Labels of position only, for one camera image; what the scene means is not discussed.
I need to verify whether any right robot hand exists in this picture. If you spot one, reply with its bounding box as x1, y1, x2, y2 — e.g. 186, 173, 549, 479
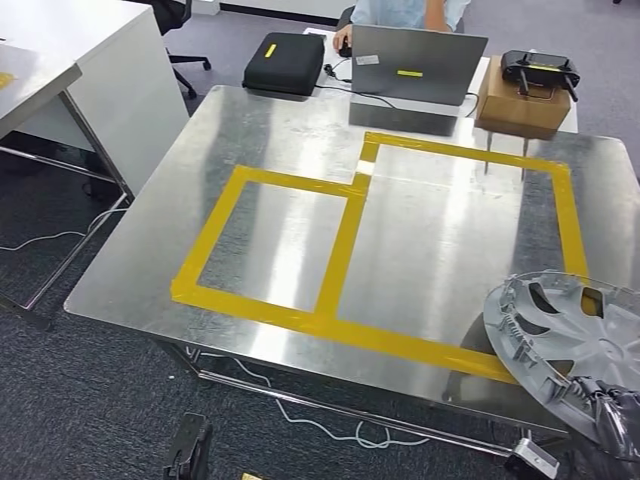
570, 376, 640, 465

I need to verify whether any grey plastic wheel hubcap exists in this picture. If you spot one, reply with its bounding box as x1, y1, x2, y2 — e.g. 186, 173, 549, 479
482, 270, 640, 445

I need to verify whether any yellow tape on workbench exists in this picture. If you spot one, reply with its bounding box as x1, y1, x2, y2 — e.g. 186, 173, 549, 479
171, 131, 591, 386

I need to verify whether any stainless steel workbench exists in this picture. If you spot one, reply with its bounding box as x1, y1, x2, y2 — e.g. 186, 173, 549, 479
63, 84, 640, 462

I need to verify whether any brown cardboard box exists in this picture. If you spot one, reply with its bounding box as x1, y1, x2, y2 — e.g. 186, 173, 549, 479
475, 54, 572, 140

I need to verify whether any black router with antennas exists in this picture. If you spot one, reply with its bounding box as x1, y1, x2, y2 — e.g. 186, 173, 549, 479
500, 49, 582, 103

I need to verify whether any grey laptop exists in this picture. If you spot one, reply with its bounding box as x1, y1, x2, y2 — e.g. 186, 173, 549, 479
351, 24, 489, 107

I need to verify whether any person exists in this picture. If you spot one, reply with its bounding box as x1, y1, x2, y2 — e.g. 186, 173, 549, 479
332, 0, 471, 56

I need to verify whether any black zip case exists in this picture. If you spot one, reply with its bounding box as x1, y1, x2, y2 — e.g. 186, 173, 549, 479
242, 31, 326, 97

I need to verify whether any black office chair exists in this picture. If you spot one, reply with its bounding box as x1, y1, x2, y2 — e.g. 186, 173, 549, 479
149, 0, 212, 101

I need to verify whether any white cabinet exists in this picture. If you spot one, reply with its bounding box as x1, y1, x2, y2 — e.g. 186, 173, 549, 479
0, 0, 190, 198

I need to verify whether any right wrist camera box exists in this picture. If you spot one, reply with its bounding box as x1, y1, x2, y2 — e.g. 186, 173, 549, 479
505, 438, 560, 480

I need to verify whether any white looped floor cable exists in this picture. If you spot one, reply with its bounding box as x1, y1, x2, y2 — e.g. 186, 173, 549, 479
199, 351, 431, 450

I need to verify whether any black laptop cable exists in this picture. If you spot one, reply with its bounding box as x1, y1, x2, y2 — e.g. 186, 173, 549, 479
313, 62, 401, 111

